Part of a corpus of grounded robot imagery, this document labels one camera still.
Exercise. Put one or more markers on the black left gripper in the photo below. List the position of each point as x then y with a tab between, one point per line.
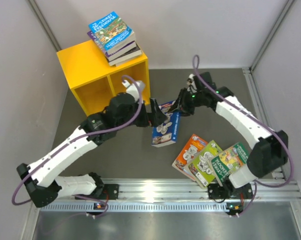
157	116

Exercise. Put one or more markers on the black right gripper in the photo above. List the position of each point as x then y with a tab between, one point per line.
183	105

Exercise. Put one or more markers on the blue 91-storey treehouse book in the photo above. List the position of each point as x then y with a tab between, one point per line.
166	133

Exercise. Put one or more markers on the orange cartoon paperback book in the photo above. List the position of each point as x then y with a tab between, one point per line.
194	145

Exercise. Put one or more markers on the lime green cartoon book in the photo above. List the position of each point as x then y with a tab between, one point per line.
200	166

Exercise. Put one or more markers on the dark brown paperback book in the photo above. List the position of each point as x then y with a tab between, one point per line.
131	54

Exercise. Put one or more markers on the dark green treehouse book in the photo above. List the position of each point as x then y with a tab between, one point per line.
228	161

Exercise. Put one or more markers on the purple 52-storey treehouse book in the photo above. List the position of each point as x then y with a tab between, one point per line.
115	52

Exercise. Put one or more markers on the light blue 26-storey treehouse book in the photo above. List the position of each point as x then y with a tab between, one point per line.
111	31

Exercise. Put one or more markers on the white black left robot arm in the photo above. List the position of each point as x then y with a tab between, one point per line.
42	178

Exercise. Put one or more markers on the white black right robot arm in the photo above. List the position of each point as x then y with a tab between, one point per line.
269	148

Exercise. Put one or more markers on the yellow wooden cubby shelf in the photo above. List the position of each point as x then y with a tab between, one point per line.
93	82

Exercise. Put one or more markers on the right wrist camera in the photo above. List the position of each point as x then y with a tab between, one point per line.
192	81

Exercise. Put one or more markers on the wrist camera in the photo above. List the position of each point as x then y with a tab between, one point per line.
192	81
131	89

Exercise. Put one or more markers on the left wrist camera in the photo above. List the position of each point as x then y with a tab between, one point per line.
131	89

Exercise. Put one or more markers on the aluminium right side rail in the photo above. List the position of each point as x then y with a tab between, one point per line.
261	114

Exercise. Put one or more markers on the aluminium mounting rail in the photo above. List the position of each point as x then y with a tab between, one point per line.
151	195

